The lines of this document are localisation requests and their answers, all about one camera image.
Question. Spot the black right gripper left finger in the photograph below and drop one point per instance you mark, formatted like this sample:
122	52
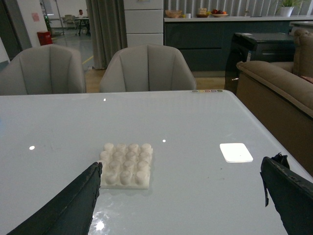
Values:
70	211

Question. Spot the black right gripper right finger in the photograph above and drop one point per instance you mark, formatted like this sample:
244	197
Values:
292	194

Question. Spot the white studded base plate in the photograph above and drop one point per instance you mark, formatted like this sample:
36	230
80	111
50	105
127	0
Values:
126	166

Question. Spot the brown sofa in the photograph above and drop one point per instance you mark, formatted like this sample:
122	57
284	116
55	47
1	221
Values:
280	95

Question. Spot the coloured dot sticker strip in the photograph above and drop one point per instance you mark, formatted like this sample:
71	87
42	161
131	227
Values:
207	91

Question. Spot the grey armchair left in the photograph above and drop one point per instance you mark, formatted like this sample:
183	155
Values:
49	69

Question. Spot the grey armchair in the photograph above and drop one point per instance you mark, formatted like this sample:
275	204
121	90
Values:
146	68
49	69

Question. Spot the black cabinet box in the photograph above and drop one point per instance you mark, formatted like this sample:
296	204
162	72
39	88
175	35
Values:
269	47

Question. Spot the grey armchair right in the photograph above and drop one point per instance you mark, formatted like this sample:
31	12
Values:
146	68

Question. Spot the dark kitchen counter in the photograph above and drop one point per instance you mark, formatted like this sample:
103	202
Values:
205	42

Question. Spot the red box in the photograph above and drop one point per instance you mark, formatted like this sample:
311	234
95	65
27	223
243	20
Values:
44	38

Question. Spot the white potted plant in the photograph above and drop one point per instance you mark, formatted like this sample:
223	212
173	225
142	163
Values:
285	7

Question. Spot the fruit plate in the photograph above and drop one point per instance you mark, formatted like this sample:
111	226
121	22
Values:
218	13

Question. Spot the grey curtain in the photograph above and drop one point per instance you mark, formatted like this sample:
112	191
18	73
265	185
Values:
108	29

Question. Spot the seated person in white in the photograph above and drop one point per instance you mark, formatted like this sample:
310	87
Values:
80	15

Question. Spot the bread bowl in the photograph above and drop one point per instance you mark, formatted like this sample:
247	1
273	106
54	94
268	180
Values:
202	13

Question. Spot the white drawer cabinet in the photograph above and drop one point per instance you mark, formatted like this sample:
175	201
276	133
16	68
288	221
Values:
144	22

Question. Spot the wicker basket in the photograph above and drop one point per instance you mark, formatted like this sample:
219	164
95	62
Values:
173	13

